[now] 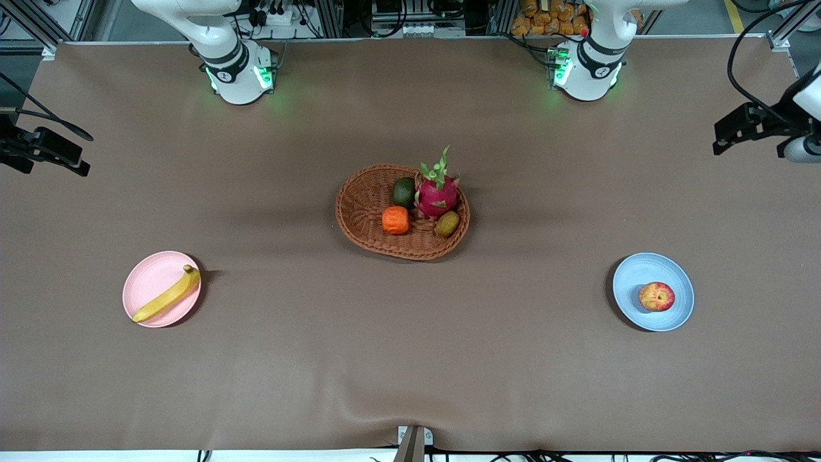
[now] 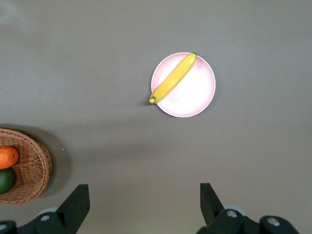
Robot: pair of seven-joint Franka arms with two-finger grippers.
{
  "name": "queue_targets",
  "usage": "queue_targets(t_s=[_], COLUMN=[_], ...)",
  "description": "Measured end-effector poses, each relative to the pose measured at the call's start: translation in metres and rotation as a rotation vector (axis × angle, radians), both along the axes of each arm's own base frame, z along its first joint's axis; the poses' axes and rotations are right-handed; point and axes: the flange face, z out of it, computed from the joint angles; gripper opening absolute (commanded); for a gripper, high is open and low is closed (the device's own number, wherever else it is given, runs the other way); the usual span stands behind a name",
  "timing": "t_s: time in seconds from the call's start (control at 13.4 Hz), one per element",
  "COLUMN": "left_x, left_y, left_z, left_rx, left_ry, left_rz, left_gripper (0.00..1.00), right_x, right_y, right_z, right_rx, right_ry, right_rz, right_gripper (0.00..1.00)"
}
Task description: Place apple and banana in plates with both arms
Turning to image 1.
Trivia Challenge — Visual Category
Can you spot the pink plate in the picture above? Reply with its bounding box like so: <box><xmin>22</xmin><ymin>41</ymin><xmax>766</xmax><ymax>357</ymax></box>
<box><xmin>123</xmin><ymin>250</ymin><xmax>202</xmax><ymax>328</ymax></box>

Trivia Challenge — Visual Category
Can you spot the yellow banana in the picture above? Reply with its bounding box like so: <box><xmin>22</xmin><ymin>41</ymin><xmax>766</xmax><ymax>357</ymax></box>
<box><xmin>131</xmin><ymin>265</ymin><xmax>201</xmax><ymax>323</ymax></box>

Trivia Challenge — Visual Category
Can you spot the grey metal camera mount bracket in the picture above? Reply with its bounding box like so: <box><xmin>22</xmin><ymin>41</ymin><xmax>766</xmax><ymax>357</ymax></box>
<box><xmin>396</xmin><ymin>425</ymin><xmax>434</xmax><ymax>462</ymax></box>

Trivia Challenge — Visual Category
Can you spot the red yellow apple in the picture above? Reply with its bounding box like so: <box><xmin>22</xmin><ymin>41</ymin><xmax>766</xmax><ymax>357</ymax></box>
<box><xmin>638</xmin><ymin>282</ymin><xmax>676</xmax><ymax>312</ymax></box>

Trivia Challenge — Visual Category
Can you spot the orange mandarin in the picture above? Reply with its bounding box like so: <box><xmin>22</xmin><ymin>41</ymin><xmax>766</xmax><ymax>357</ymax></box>
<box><xmin>382</xmin><ymin>206</ymin><xmax>411</xmax><ymax>235</ymax></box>

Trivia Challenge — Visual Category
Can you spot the white power strip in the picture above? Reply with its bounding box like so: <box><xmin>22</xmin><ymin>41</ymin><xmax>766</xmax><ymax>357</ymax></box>
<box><xmin>252</xmin><ymin>0</ymin><xmax>303</xmax><ymax>28</ymax></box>

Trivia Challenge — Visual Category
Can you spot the pink dragon fruit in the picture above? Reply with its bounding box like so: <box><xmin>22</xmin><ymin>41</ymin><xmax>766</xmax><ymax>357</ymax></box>
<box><xmin>414</xmin><ymin>146</ymin><xmax>461</xmax><ymax>219</ymax></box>

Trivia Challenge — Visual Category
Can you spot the brown wicker basket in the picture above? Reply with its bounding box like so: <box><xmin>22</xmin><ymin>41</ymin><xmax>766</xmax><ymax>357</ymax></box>
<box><xmin>335</xmin><ymin>164</ymin><xmax>471</xmax><ymax>262</ymax></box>

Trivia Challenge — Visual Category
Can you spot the bag of orange buns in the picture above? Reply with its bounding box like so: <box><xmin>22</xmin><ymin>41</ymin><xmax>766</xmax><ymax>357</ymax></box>
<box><xmin>511</xmin><ymin>0</ymin><xmax>591</xmax><ymax>37</ymax></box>

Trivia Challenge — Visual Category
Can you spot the grey cylinder on bracket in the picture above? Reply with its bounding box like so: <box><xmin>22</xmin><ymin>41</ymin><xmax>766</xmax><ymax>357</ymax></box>
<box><xmin>784</xmin><ymin>136</ymin><xmax>821</xmax><ymax>164</ymax></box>

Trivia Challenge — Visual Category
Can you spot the light blue plate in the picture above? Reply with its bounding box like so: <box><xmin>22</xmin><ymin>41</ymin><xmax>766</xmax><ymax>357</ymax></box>
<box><xmin>613</xmin><ymin>252</ymin><xmax>695</xmax><ymax>332</ymax></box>

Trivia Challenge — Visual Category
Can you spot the brown table cover sheet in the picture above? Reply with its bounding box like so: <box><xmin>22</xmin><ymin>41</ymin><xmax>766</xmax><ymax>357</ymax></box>
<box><xmin>0</xmin><ymin>35</ymin><xmax>821</xmax><ymax>454</ymax></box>

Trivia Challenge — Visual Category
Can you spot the dark green avocado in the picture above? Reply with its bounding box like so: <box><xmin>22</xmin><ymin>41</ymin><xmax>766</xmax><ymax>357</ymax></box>
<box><xmin>393</xmin><ymin>177</ymin><xmax>417</xmax><ymax>209</ymax></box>

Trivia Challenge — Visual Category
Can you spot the aluminium frame profile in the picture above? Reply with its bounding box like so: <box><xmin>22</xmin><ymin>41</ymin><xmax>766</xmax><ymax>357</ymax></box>
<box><xmin>0</xmin><ymin>0</ymin><xmax>98</xmax><ymax>60</ymax></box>
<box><xmin>766</xmin><ymin>0</ymin><xmax>821</xmax><ymax>53</ymax></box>

